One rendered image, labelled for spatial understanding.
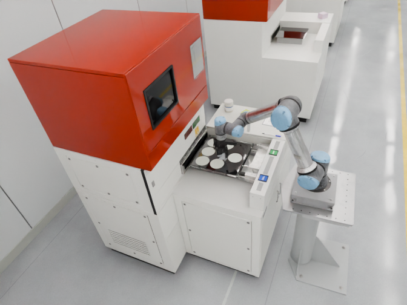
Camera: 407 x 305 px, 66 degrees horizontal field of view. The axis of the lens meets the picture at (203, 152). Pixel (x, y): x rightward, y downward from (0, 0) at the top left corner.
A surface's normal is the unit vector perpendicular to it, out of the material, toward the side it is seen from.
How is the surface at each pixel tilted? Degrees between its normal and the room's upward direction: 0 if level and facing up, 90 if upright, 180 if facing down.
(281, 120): 83
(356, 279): 0
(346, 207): 0
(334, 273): 0
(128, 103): 90
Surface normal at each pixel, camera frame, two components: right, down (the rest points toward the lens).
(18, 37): 0.91, 0.20
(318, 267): -0.10, -0.76
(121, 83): -0.40, 0.62
